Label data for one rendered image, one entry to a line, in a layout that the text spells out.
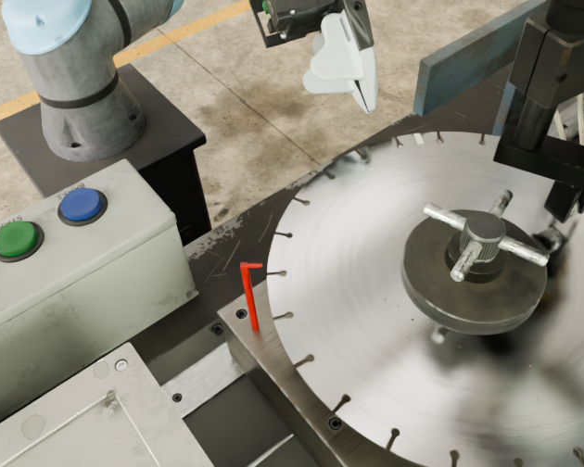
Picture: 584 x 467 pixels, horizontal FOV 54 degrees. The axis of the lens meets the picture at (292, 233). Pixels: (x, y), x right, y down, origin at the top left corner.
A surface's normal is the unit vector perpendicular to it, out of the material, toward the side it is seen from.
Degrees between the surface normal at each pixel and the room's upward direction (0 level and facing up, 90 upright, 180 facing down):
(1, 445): 0
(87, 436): 0
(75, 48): 90
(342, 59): 37
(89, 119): 72
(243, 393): 0
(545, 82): 90
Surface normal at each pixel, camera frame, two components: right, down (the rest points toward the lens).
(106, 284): 0.61, 0.60
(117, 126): 0.70, 0.28
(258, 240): -0.04, -0.63
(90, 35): 0.85, 0.36
